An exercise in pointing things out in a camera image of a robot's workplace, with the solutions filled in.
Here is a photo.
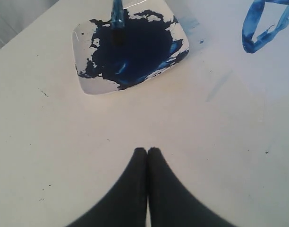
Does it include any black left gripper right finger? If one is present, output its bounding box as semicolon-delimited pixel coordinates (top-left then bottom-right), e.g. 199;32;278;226
147;148;232;227

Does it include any black paintbrush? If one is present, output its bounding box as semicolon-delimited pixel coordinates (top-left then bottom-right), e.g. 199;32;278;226
110;0;125;46

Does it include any white square paint dish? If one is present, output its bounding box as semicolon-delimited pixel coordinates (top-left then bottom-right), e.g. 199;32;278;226
72;0;189;95

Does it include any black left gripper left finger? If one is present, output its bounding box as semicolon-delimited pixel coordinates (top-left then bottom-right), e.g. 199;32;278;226
69;148;147;227

